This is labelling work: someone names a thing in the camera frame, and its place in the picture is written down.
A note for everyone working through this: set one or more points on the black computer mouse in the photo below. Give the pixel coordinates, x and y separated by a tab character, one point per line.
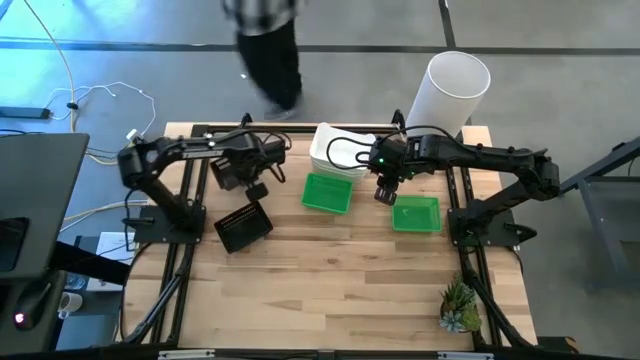
30	305

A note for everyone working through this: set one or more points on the black flat device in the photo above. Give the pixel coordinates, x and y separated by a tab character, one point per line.
12	245

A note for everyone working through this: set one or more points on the white cylindrical bin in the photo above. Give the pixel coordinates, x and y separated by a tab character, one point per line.
440	110

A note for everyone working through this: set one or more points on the potted succulent plant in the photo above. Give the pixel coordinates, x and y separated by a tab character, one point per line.
457	300

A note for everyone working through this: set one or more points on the grey-blue metal table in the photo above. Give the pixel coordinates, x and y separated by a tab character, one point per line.
600	220

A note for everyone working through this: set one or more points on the person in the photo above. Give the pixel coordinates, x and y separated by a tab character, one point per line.
270	65

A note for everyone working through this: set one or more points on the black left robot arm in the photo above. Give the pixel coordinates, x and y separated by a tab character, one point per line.
200	150

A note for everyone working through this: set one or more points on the white paper sheet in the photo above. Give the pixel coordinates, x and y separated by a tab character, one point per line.
112	247

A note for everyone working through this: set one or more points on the green slotted plastic basket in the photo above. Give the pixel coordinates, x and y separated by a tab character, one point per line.
416	215
327	194

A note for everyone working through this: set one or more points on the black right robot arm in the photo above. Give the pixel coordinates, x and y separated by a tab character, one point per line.
490	155

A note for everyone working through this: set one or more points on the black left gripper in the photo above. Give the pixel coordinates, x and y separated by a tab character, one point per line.
260	155

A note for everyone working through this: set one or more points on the black aluminium rig frame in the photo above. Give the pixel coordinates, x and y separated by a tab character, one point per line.
300	129

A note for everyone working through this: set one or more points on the dark grey desk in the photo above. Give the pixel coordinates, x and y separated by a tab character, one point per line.
40	175

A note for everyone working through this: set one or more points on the black power strip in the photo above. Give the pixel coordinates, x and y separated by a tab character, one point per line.
25	112

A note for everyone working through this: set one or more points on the white mug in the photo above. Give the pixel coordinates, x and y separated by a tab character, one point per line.
70	302

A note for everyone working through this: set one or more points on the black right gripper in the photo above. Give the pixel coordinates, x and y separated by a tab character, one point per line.
395	157

